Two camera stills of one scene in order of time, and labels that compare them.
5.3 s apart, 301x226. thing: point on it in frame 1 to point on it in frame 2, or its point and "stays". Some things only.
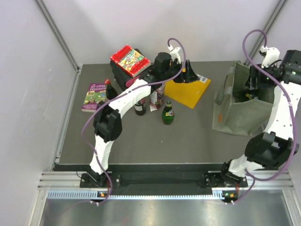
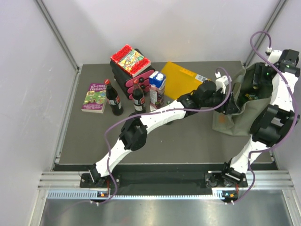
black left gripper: (188, 76) to (228, 108)
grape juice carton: (157, 98) stays
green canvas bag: (237, 110) stays
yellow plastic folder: (188, 94) stays
